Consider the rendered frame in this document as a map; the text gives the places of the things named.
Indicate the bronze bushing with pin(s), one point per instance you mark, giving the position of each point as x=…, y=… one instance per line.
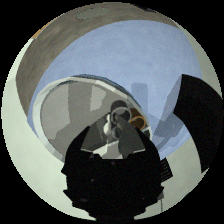
x=140, y=121

